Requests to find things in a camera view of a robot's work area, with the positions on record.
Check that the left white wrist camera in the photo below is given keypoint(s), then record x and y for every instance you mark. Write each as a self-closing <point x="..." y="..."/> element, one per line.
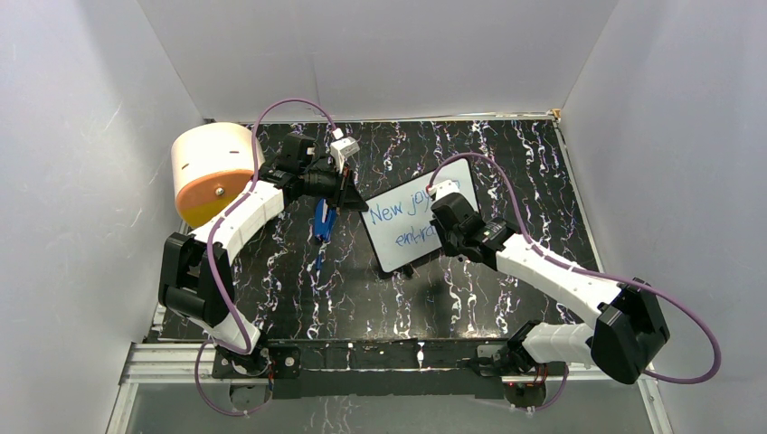
<point x="342" y="148"/>

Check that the small black-framed whiteboard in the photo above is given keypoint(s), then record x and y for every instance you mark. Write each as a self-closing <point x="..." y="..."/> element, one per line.
<point x="398" y="224"/>

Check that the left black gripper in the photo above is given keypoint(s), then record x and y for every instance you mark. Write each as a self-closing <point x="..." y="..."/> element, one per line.
<point x="345" y="195"/>

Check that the cream orange cylindrical drum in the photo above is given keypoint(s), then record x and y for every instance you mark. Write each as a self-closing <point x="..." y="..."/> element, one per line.
<point x="211" y="165"/>

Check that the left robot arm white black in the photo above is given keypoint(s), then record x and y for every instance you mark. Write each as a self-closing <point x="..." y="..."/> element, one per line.
<point x="196" y="269"/>

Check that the blue stapler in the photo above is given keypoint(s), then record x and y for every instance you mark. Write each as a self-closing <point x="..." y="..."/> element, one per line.
<point x="324" y="221"/>

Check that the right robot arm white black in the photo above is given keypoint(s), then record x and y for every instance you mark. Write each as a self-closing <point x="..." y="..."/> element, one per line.
<point x="622" y="327"/>

